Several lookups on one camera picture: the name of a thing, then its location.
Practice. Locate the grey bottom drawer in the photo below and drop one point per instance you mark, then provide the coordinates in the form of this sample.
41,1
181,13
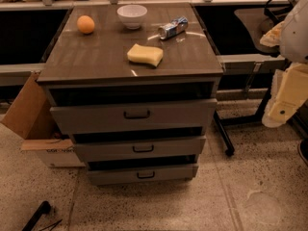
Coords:
142,174

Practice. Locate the grey drawer cabinet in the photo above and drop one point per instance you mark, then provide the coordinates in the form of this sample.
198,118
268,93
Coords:
93,69

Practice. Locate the orange fruit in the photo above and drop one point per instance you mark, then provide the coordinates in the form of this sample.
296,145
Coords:
85,24

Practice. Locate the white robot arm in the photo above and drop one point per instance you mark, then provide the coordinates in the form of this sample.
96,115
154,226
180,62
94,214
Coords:
294,35

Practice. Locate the black chair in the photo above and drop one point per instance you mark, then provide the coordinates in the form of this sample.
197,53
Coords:
251,65

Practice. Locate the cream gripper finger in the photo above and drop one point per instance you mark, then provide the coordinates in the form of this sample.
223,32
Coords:
272,37

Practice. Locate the grey middle drawer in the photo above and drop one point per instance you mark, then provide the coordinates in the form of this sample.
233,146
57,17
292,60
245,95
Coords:
125,150

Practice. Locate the yellow sponge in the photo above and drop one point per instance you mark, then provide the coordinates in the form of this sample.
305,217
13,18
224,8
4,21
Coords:
145,55

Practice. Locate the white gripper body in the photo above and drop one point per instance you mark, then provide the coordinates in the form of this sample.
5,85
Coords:
295,36

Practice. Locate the brown cardboard box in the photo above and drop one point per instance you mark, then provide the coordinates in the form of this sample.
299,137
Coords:
29,117

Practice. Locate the white bowl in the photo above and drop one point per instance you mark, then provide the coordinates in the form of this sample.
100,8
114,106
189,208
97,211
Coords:
132,16

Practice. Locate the black bag on chair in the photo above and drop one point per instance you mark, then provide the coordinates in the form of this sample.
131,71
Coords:
277,13

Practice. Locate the grey drawer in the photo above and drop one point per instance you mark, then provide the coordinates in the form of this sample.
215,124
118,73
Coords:
134,117
142,174
125,150

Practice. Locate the grey top drawer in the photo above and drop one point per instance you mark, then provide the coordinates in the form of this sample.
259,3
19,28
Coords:
134,117

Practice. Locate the crushed blue soda can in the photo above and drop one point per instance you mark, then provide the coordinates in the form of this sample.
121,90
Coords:
173,28

